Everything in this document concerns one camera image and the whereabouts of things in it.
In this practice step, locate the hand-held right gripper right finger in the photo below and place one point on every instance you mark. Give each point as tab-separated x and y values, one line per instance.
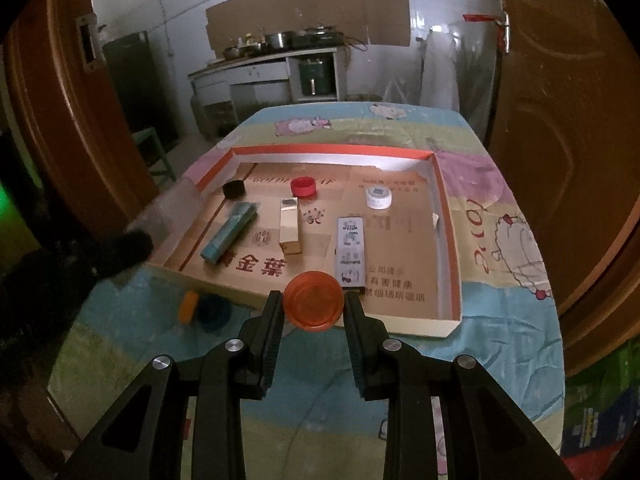
356	345

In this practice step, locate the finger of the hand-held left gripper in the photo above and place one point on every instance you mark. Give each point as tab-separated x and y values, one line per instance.
125	252

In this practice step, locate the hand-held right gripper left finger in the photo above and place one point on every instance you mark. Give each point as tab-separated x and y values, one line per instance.
270	345

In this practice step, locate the orange translucent lid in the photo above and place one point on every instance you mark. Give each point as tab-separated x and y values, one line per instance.
314	300

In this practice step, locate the shallow cardboard tray box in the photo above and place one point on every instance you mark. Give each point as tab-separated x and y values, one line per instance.
400	280

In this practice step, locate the gold rectangular box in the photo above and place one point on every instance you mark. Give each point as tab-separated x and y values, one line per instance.
290	230

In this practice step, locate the black cap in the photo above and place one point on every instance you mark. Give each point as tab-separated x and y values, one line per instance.
233	189

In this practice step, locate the white cap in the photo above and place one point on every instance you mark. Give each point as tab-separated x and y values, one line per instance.
378	197

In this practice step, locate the red cap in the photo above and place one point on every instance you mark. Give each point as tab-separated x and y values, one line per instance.
304	186

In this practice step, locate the blue cap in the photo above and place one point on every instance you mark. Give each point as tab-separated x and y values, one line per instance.
212	313

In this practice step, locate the small orange cap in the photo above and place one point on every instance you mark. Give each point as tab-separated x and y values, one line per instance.
188	307

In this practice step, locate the white flat printed box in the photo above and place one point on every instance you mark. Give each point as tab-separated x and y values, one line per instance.
350	250

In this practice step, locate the blue tube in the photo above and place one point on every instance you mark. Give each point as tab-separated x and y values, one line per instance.
227	235

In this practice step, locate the green wooden chair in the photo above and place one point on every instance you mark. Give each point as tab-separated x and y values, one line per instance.
155	152

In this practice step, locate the dark green cabinet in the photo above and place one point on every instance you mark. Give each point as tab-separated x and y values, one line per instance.
137	85

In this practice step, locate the white kitchen counter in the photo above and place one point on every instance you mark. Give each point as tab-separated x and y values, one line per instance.
260	72

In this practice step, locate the green printed carton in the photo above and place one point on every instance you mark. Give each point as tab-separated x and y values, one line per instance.
600	400

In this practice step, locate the green cylinder under counter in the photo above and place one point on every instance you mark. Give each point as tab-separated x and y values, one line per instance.
316	77

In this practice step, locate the metal pot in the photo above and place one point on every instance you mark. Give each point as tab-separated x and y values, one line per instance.
279	40

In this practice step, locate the black gas stove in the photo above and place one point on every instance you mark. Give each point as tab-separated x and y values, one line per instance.
320	38

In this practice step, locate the brown wooden door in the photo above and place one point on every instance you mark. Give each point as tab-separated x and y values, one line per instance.
560	110

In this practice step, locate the red paper strip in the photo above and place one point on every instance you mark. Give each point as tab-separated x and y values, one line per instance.
477	17

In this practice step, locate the cardboard sheet on wall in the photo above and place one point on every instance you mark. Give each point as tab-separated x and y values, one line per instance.
310	5

